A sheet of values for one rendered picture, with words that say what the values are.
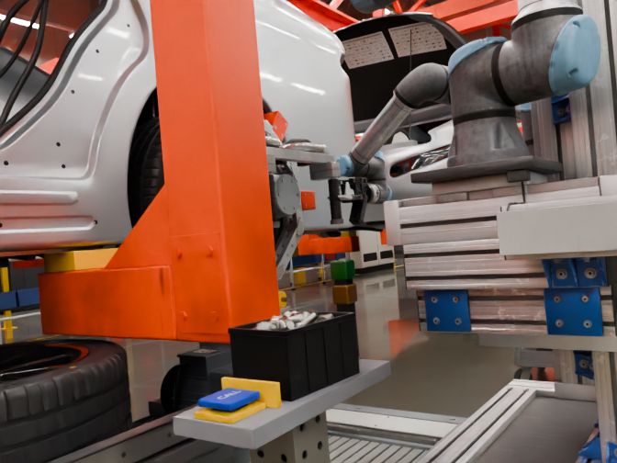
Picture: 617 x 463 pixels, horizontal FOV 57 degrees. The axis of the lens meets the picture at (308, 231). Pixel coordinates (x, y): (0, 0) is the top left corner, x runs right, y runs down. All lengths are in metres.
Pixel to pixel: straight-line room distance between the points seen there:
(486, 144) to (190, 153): 0.57
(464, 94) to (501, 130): 0.10
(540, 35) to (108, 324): 1.08
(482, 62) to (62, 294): 1.12
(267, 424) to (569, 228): 0.53
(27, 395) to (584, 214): 0.94
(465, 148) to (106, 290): 0.86
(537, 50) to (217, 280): 0.70
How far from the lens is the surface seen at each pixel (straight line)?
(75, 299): 1.52
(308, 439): 1.03
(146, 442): 1.12
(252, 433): 0.86
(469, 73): 1.12
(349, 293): 1.18
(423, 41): 5.00
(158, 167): 1.69
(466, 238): 1.09
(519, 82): 1.07
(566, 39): 1.04
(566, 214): 0.92
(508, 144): 1.10
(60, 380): 1.14
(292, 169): 2.02
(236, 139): 1.18
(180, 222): 1.20
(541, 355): 2.60
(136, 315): 1.33
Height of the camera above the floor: 0.72
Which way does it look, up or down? 1 degrees up
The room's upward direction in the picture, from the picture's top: 5 degrees counter-clockwise
